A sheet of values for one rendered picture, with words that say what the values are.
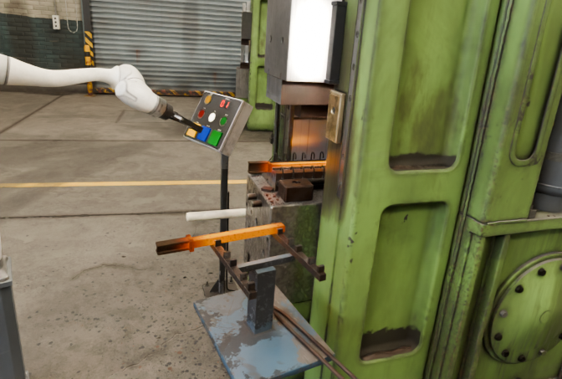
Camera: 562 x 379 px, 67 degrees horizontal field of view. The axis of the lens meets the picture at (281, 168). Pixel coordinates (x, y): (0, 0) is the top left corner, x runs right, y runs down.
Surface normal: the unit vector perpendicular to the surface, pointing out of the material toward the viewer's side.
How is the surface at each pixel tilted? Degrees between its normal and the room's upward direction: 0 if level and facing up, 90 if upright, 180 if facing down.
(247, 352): 0
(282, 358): 0
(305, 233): 90
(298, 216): 90
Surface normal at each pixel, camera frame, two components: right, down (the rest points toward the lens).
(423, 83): 0.31, 0.30
